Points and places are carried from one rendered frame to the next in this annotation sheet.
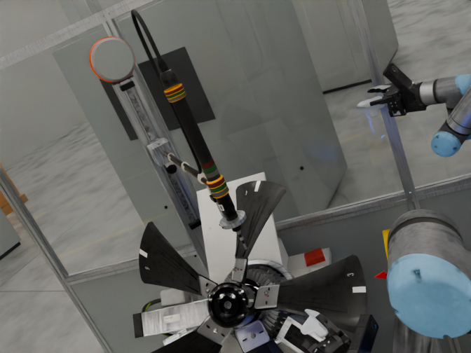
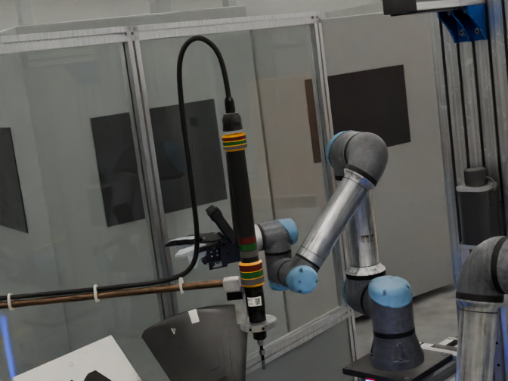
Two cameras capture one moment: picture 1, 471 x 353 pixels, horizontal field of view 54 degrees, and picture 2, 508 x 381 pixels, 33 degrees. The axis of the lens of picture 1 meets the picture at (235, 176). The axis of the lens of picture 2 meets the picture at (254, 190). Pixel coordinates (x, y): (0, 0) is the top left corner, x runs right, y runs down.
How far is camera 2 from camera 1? 157 cm
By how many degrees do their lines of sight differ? 67
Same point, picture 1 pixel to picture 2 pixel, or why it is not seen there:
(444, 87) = (272, 230)
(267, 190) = (218, 314)
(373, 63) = (157, 215)
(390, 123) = (168, 295)
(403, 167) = not seen: hidden behind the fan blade
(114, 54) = not seen: outside the picture
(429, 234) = not seen: outside the picture
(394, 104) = (215, 254)
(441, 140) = (305, 273)
